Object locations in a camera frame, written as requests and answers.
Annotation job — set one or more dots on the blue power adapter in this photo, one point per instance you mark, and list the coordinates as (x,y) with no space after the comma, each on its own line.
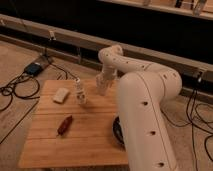
(33,69)

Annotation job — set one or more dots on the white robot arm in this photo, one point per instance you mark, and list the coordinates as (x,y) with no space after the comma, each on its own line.
(141,87)

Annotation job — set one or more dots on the clear spray bottle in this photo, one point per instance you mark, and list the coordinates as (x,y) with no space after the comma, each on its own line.
(80,92)

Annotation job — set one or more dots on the wooden slatted table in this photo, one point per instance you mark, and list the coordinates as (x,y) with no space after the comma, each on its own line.
(89,139)

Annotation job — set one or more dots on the black ceramic bowl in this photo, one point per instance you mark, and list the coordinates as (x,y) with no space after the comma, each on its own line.
(117,131)

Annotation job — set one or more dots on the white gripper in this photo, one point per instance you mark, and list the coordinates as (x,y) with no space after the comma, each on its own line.
(105,79)

